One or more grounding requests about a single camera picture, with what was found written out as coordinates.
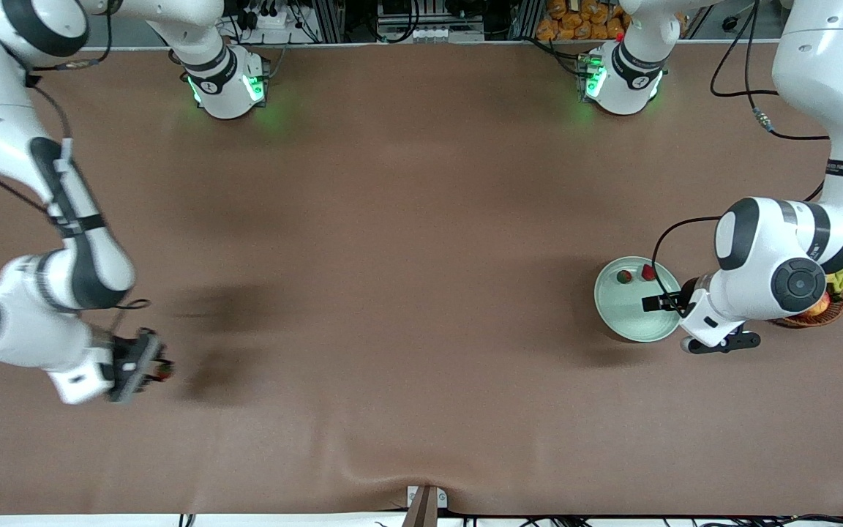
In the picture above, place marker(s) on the bag of orange buns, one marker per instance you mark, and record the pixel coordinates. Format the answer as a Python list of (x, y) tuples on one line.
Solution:
[(575, 22)]

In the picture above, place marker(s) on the white connector block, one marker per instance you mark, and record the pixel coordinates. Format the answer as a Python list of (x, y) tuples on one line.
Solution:
[(429, 34)]

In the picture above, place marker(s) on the pale green round plate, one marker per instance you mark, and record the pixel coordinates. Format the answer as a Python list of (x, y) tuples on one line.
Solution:
[(626, 315)]

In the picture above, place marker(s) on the red strawberry with green top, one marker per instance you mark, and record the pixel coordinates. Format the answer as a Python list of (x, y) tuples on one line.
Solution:
[(166, 371), (647, 272), (623, 277)]

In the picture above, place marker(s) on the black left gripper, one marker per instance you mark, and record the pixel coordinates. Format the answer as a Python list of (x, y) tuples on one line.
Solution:
[(673, 301)]

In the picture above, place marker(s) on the red apple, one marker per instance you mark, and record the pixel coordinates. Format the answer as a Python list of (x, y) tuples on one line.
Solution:
[(819, 306)]

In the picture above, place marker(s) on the brown wicker basket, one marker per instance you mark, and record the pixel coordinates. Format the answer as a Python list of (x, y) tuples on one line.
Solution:
[(817, 320)]

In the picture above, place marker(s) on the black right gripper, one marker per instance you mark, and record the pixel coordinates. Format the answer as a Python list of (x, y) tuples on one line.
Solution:
[(131, 364)]

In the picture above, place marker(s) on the brown camera mount post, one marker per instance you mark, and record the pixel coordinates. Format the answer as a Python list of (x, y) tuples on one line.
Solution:
[(421, 512)]

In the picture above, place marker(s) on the white power strip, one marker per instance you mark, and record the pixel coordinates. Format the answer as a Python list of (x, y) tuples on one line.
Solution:
[(264, 16)]

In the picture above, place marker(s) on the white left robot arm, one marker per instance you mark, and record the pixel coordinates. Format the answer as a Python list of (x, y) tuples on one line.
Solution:
[(824, 73)]

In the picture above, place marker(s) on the grey metal bracket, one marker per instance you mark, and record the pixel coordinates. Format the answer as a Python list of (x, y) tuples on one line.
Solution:
[(442, 499)]

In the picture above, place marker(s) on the yellow banana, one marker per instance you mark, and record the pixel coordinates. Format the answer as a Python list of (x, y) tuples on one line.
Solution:
[(840, 279)]

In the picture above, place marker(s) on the brown table mat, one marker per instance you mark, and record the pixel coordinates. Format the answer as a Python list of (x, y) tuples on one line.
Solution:
[(421, 402)]

